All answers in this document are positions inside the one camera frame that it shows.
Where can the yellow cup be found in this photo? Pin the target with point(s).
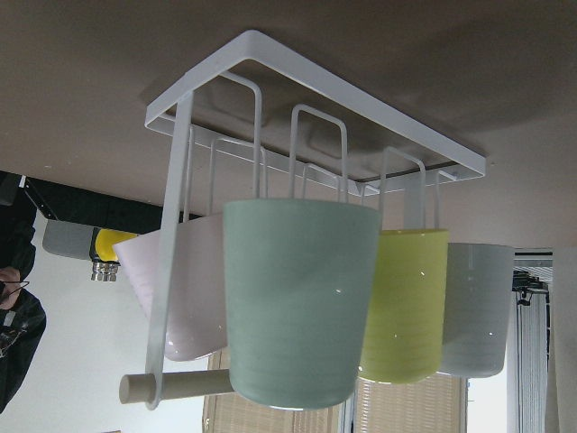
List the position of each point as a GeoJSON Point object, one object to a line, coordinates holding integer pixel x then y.
{"type": "Point", "coordinates": [404, 328]}

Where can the white wire cup rack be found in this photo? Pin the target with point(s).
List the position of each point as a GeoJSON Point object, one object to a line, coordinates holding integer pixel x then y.
{"type": "Point", "coordinates": [296, 124]}

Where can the grey-white cup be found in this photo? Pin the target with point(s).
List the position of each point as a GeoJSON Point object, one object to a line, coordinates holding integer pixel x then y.
{"type": "Point", "coordinates": [476, 310]}

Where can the pink cup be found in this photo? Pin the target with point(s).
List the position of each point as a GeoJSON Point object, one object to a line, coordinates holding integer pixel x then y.
{"type": "Point", "coordinates": [197, 318]}

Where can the person in black jacket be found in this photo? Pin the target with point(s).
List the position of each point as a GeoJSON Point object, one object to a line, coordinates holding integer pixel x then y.
{"type": "Point", "coordinates": [23, 319]}

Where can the green cup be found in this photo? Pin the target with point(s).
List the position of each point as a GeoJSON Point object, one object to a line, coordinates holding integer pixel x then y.
{"type": "Point", "coordinates": [298, 276]}

